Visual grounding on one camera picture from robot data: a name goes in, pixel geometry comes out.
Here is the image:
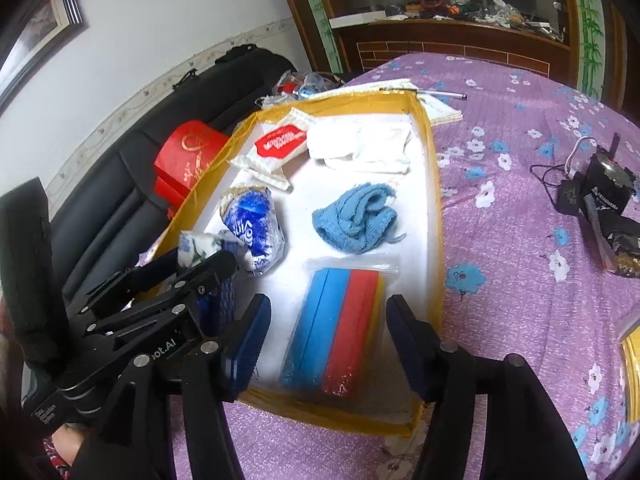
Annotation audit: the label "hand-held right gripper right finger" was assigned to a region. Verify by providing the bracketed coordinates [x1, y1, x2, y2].
[385, 294, 588, 480]

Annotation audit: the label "black leather sofa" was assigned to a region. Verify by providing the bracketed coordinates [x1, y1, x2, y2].
[47, 47, 301, 306]

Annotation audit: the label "person's left forearm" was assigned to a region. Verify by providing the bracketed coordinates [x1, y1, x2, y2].
[42, 422, 101, 480]

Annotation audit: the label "red gift box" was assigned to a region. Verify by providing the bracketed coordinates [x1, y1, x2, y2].
[154, 120, 231, 206]

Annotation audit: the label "yellow-edged lid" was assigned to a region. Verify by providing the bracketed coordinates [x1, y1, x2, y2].
[617, 320, 640, 456]

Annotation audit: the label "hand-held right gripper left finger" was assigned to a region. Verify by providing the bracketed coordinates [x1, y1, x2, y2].
[75, 292, 273, 480]

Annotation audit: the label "blue and white tissue pack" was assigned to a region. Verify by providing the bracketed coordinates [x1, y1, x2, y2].
[219, 185, 286, 273]

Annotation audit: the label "bamboo print glass panel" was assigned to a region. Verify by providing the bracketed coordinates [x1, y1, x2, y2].
[292, 0, 346, 73]
[570, 0, 608, 106]

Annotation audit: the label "green and white tissue pack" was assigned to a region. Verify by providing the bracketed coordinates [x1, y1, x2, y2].
[177, 230, 256, 273]

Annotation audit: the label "blue towel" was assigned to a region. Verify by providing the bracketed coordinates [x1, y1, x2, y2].
[312, 182, 407, 255]

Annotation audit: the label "black snack bag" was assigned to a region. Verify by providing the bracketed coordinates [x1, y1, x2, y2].
[582, 195, 640, 278]

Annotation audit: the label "clear plastic bag bundle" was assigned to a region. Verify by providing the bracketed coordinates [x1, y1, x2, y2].
[257, 70, 346, 108]

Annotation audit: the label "white notebook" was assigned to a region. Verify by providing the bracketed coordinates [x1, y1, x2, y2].
[345, 78, 463, 126]

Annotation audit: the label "black power adapter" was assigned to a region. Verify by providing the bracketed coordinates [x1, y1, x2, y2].
[531, 164, 586, 216]

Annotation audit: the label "yellow-edged cardboard box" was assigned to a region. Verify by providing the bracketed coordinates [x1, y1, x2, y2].
[145, 91, 446, 438]

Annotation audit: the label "packed blue red yellow sponges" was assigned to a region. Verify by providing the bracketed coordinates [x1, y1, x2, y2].
[279, 257, 401, 401]

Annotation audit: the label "white cable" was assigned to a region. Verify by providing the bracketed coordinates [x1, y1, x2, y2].
[567, 136, 596, 176]

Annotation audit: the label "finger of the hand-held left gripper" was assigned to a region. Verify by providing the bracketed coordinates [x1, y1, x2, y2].
[80, 249, 182, 312]
[86, 249, 238, 342]

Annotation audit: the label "framed wall picture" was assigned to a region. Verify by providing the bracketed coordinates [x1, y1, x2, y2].
[0, 0, 88, 111]

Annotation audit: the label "wooden glass-front cabinet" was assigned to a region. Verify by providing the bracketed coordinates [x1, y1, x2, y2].
[272, 0, 608, 81]

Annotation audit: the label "red and white wipes packet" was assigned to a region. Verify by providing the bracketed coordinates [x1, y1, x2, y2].
[229, 108, 317, 191]

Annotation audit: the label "white cloth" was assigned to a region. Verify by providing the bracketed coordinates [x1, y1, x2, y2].
[306, 122, 413, 175]

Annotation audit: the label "black electric motor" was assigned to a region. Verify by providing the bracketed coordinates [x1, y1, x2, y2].
[580, 132, 638, 216]

